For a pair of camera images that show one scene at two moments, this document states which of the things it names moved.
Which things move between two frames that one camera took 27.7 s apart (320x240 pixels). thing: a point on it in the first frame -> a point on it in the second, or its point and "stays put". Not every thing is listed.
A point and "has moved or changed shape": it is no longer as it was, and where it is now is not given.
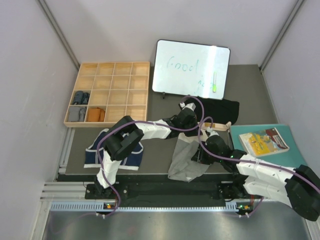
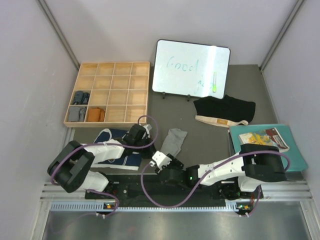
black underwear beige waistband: (220, 114) has moved or changed shape
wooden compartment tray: (103, 93) stays put
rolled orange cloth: (95, 114) stays put
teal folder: (292, 157) stays put
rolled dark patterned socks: (81, 98) stays put
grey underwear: (182, 167) -> (173, 142)
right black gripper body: (205, 157) -> (175, 164)
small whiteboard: (187, 69) stays put
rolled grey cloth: (77, 113) stays put
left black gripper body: (193, 123) -> (147, 153)
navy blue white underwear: (132, 162) stays put
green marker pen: (214, 85) stays put
